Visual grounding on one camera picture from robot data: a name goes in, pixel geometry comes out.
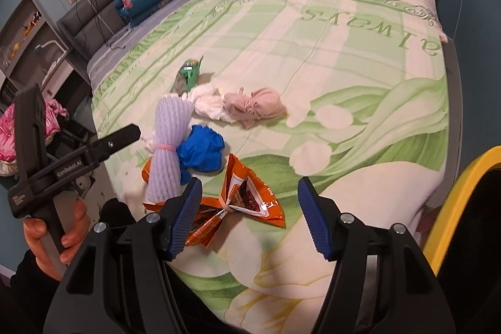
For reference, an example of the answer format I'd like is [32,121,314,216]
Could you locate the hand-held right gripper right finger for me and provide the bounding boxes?
[297,176,457,334]

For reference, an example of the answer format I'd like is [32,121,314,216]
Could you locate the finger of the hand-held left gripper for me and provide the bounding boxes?
[84,125,142,164]

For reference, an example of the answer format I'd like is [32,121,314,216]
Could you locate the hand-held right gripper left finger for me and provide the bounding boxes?
[46,177,204,334]

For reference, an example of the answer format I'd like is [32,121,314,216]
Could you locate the white tissue bundle pink band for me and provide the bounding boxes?
[140,125,163,155]

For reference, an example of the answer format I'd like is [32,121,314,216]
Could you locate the large purple foam net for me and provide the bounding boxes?
[147,93,194,203]

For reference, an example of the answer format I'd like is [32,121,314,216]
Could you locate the orange snack wrapper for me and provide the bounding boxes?
[142,153,287,249]

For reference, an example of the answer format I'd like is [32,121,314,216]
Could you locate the blue plastic glove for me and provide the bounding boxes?
[177,125,225,186]

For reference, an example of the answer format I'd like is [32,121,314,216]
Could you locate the green snack packet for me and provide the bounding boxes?
[172,54,205,97]

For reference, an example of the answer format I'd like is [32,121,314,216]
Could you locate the knotted white tissue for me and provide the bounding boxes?
[188,84,230,120]

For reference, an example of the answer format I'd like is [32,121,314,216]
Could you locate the pink plastic bag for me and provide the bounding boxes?
[223,87,286,130]

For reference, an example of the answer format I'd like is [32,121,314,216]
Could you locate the person's left forearm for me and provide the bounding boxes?
[8,250,63,334]

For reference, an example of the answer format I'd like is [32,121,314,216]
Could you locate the person's left hand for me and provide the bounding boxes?
[23,199,91,282]

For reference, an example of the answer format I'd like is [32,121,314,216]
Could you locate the pink clothes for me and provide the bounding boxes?
[0,99,69,164]

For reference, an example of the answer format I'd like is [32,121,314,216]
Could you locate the white desk lamp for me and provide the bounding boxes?
[34,40,71,80]

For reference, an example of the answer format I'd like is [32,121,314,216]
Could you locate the small shelf figurines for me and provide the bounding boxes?
[23,11,43,31]

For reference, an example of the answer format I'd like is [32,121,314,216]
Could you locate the green printed bed sheet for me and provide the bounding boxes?
[90,0,449,334]

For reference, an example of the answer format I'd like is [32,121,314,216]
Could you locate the black charging cable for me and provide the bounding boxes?
[76,0,132,50]

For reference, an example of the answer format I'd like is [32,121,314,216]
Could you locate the grey wall shelf unit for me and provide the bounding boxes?
[0,0,92,111]

